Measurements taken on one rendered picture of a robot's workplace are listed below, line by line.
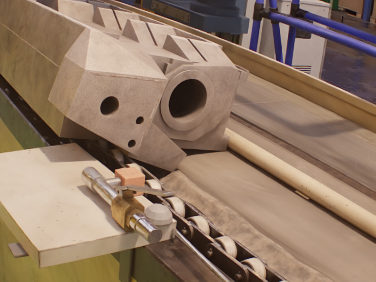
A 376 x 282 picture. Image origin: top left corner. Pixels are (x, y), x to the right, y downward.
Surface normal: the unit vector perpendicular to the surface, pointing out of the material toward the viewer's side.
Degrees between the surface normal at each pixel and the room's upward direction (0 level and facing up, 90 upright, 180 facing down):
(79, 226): 0
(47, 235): 0
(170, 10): 90
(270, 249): 50
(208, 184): 0
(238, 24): 90
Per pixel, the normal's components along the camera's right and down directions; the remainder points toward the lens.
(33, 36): -0.79, -0.07
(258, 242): -0.54, -0.55
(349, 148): 0.13, -0.93
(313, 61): 0.49, 0.35
